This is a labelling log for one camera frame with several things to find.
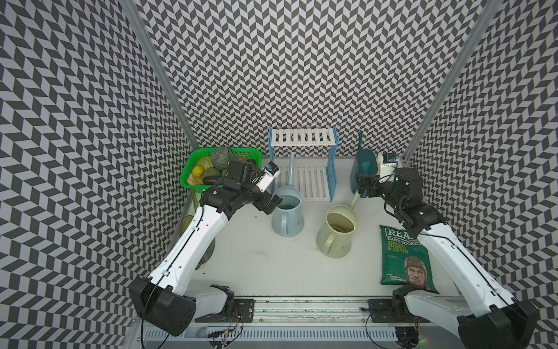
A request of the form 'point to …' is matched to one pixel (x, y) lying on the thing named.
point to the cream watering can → (335, 241)
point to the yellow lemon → (197, 171)
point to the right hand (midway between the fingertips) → (368, 177)
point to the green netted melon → (221, 157)
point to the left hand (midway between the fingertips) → (269, 193)
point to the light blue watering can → (288, 219)
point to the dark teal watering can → (365, 162)
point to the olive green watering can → (209, 251)
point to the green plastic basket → (193, 154)
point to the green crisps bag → (405, 260)
